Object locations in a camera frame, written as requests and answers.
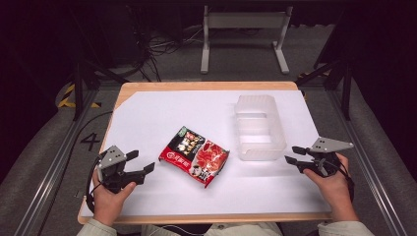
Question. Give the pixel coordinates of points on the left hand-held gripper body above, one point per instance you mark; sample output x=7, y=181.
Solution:
x=111, y=157

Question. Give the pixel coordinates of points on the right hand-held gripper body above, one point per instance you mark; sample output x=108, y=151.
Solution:
x=327, y=144

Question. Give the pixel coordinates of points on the translucent plastic container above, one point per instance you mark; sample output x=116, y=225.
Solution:
x=260, y=131

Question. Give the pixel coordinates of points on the red and black snack packet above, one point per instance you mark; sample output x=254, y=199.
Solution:
x=196, y=157

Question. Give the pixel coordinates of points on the person's left hand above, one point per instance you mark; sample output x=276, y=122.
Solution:
x=108, y=203

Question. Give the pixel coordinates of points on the person's right hand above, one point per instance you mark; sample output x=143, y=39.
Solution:
x=334, y=193

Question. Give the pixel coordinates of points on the white table sheet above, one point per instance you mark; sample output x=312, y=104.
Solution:
x=157, y=114

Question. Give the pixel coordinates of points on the black metal stand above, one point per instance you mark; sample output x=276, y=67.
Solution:
x=78, y=91
x=345, y=95

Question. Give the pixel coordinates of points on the yellow and black floor tape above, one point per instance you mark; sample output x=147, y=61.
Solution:
x=65, y=98

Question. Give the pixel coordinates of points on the person's light jacket torso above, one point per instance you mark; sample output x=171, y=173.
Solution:
x=229, y=230

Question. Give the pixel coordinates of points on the white metal stand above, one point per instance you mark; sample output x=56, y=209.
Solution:
x=244, y=20

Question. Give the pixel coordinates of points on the aluminium floor rail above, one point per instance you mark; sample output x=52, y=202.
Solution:
x=55, y=164
x=367, y=170

